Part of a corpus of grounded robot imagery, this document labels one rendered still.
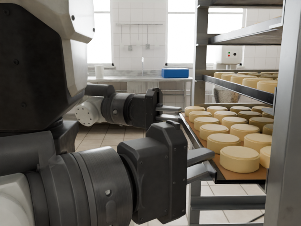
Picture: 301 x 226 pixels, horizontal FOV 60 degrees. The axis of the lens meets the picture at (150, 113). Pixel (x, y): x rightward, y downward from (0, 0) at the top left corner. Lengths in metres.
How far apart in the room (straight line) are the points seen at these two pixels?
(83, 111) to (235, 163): 0.48
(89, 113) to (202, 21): 0.38
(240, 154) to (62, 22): 0.29
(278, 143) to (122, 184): 0.16
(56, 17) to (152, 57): 4.32
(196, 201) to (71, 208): 0.60
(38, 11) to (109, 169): 0.23
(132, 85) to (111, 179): 3.84
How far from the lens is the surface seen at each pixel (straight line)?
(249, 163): 0.35
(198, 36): 0.70
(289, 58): 0.28
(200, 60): 0.70
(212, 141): 0.41
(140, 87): 4.07
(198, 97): 0.71
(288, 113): 0.28
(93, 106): 0.73
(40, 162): 0.25
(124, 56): 4.67
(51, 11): 0.38
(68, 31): 0.40
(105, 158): 0.26
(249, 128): 0.49
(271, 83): 0.41
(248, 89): 0.41
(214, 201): 0.82
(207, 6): 0.69
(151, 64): 4.67
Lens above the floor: 1.19
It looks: 12 degrees down
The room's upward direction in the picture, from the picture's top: straight up
